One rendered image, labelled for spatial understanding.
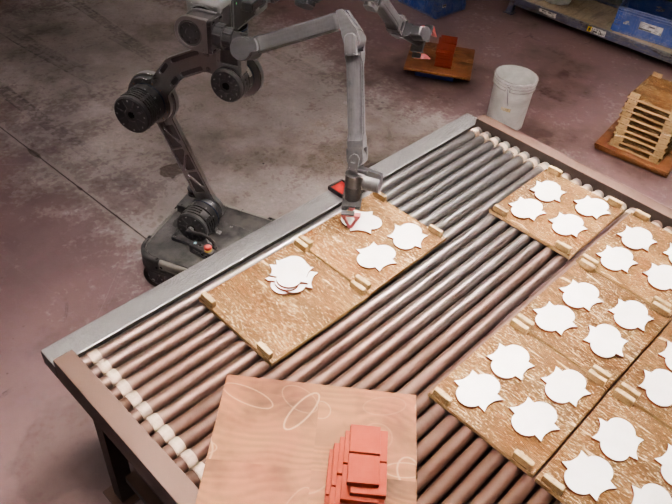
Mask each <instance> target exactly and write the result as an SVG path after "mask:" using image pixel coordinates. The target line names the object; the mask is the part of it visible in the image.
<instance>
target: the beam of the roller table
mask: <svg viewBox="0 0 672 504"><path fill-rule="evenodd" d="M476 119H477V118H476V117H474V116H472V115H470V114H468V113H467V114H465V115H463V116H461V117H459V118H458V119H456V120H454V121H452V122H450V123H449V124H447V125H445V126H443V127H441V128H440V129H438V130H436V131H434V132H432V133H431V134H429V135H427V136H425V137H423V138H422V139H420V140H418V141H416V142H414V143H413V144H411V145H409V146H407V147H405V148H404V149H402V150H400V151H398V152H396V153H395V154H393V155H391V156H389V157H387V158H386V159H384V160H382V161H380V162H378V163H377V164H375V165H373V166H371V167H369V168H371V169H372V170H375V171H378V172H381V173H383V181H384V180H386V179H388V178H389V177H391V176H393V175H395V174H396V173H398V172H400V171H401V170H403V169H405V168H407V167H408V166H410V165H412V164H413V163H415V162H417V161H419V160H420V159H422V158H424V157H425V156H427V155H429V154H431V153H432V152H434V151H436V150H437V149H439V148H441V147H443V146H444V145H446V144H448V143H449V142H451V141H453V140H455V139H456V138H458V137H460V136H461V135H463V134H465V133H467V132H468V131H469V130H470V129H472V128H474V127H475V123H476ZM342 199H343V198H342ZM342 199H341V198H340V197H338V196H337V195H335V194H334V193H332V192H331V191H329V190H328V191H326V192H325V193H323V194H321V195H319V196H317V197H316V198H314V199H312V200H310V201H308V202H307V203H305V204H303V205H301V206H299V207H298V208H296V209H294V210H292V211H290V212H289V213H287V214H285V215H283V216H281V217H280V218H278V219H276V220H274V221H272V222H271V223H269V224H267V225H265V226H263V227H262V228H260V229H258V230H256V231H254V232H253V233H251V234H249V235H247V236H245V237H244V238H242V239H240V240H238V241H236V242H235V243H233V244H231V245H229V246H227V247H226V248H224V249H222V250H220V251H218V252H217V253H215V254H213V255H211V256H210V257H208V258H206V259H204V260H202V261H201V262H199V263H197V264H195V265H193V266H192V267H190V268H188V269H186V270H184V271H183V272H181V273H179V274H177V275H175V276H174V277H172V278H170V279H168V280H166V281H165V282H163V283H161V284H159V285H157V286H156V287H154V288H152V289H150V290H148V291H147V292H145V293H143V294H141V295H139V296H138V297H136V298H134V299H132V300H130V301H129V302H127V303H125V304H123V305H121V306H120V307H118V308H116V309H114V310H112V311H111V312H109V313H107V314H105V315H103V316H102V317H100V318H98V319H96V320H94V321H93V322H91V323H89V324H87V325H85V326H84V327H82V328H80V329H78V330H77V331H75V332H73V333H71V334H69V335H68V336H66V337H64V338H62V339H60V340H59V341H57V342H55V343H53V344H51V345H50V346H48V347H46V348H44V349H42V350H41V354H42V357H43V360H44V363H45V364H46V365H47V366H48V368H49V369H50V370H51V371H52V372H53V373H54V375H55V376H56V377H57V378H58V379H59V377H58V374H57V371H56V368H55V365H54V362H53V360H54V359H56V358H57V357H59V356H61V355H63V354H64V353H66V352H68V351H70V350H73V351H74V352H75V353H76V354H77V355H78V356H79V357H82V356H84V355H85V354H86V353H87V352H88V351H90V350H92V349H93V348H98V347H99V346H101V345H103V344H104V343H106V342H108V341H110V340H111V339H113V338H115V337H116V336H118V335H120V334H122V333H123V332H125V331H127V330H128V329H130V328H132V327H134V326H135V325H137V324H139V323H140V322H142V321H144V320H146V319H147V318H149V317H151V316H152V315H154V314H156V313H158V312H159V311H161V310H163V309H165V308H166V307H168V306H170V305H171V304H173V303H175V302H177V301H178V300H180V299H182V298H183V297H185V296H187V295H189V294H190V293H192V292H194V291H195V290H197V289H199V288H201V287H202V286H204V285H206V284H207V283H209V282H211V281H213V280H214V279H216V278H218V277H219V276H221V275H223V274H225V273H226V272H228V271H230V270H231V269H233V268H235V267H237V266H238V265H240V264H242V263H243V262H245V261H247V260H249V259H250V258H252V257H254V256H255V255H257V254H259V253H261V252H262V251H264V250H266V249H268V248H269V247H271V246H273V245H274V244H276V243H278V242H280V241H281V240H283V239H285V238H286V237H288V236H290V235H292V234H293V233H295V232H297V231H298V230H300V229H302V228H304V227H305V226H307V225H309V224H310V223H312V222H314V221H316V220H317V219H319V218H321V217H322V216H324V215H326V214H328V213H329V212H331V211H333V210H334V209H336V208H338V207H340V206H341V205H342Z"/></svg>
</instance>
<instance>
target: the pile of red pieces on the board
mask: <svg viewBox="0 0 672 504"><path fill-rule="evenodd" d="M387 451H388V431H381V427H376V426H366V425H355V424H351V425H350V431H348V430H346V433H345V437H342V436H341V437H340V443H334V446H333V449H330V451H329V459H328V469H327V478H326V488H325V497H324V504H385V499H386V487H387Z"/></svg>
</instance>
